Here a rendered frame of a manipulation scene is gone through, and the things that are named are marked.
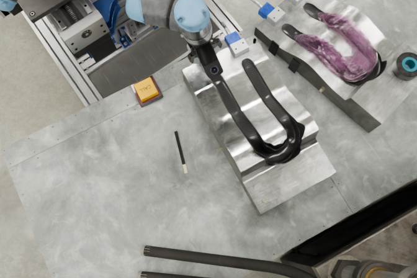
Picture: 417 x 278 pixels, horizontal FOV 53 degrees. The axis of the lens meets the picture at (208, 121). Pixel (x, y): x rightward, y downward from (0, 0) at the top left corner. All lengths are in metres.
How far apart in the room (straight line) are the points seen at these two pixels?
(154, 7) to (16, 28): 1.73
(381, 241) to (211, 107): 0.65
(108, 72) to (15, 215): 0.84
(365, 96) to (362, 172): 0.24
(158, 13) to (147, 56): 1.15
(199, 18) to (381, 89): 0.66
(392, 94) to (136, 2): 0.80
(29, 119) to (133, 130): 1.11
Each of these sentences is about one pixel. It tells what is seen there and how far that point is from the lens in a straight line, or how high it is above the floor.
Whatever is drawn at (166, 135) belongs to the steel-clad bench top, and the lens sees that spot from 1.34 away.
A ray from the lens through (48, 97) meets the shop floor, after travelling 2.39.
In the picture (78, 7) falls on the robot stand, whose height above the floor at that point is 0.98.
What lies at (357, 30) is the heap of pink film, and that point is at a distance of 1.42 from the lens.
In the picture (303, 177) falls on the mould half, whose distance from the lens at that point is 1.27.
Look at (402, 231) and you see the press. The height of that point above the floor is 0.78.
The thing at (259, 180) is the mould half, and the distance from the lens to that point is 1.25.
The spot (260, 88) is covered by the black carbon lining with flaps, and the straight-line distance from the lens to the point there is 1.31.
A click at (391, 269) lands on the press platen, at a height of 1.04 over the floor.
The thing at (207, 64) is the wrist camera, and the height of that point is 1.08.
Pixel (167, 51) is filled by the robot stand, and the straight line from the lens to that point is 2.10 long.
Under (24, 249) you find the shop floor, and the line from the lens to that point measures 2.29.
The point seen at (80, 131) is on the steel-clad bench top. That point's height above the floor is 0.80.
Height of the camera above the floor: 2.09
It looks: 74 degrees down
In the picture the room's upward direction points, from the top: 3 degrees counter-clockwise
